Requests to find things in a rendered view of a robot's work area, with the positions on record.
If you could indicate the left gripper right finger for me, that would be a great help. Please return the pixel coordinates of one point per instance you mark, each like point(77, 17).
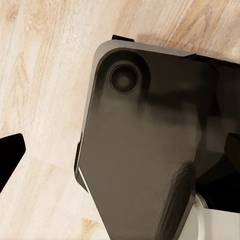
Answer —
point(232, 149)

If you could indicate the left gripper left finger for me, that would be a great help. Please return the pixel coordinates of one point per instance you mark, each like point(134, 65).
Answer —
point(12, 149)

